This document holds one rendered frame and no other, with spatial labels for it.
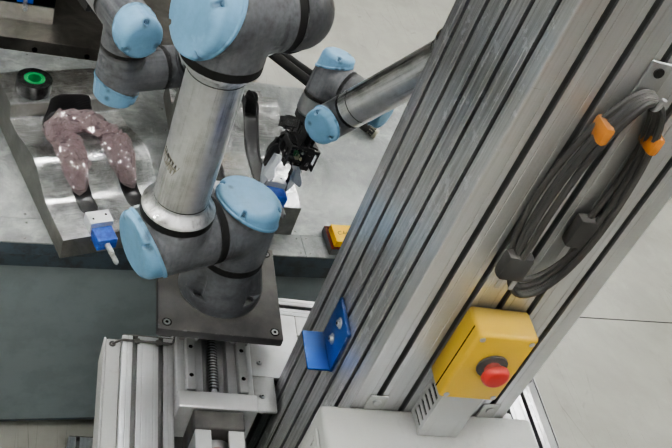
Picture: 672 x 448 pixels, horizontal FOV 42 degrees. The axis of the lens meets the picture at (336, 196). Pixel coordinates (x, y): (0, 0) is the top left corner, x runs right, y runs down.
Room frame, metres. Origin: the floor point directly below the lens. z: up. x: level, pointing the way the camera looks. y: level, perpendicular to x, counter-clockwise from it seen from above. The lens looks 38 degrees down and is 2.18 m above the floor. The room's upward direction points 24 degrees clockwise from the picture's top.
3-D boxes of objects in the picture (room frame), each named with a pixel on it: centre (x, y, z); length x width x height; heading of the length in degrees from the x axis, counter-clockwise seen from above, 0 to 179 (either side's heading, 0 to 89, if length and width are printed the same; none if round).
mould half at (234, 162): (1.74, 0.30, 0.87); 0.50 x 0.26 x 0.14; 30
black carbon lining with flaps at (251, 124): (1.72, 0.30, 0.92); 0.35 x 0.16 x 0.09; 30
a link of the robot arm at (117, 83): (1.19, 0.40, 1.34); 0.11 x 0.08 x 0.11; 139
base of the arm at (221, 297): (1.11, 0.13, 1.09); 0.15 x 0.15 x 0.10
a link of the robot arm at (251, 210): (1.10, 0.13, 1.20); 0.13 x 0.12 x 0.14; 139
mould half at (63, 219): (1.49, 0.57, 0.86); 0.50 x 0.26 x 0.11; 47
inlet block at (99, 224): (1.27, 0.40, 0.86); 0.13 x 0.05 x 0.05; 47
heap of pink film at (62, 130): (1.49, 0.56, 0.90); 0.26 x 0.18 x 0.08; 47
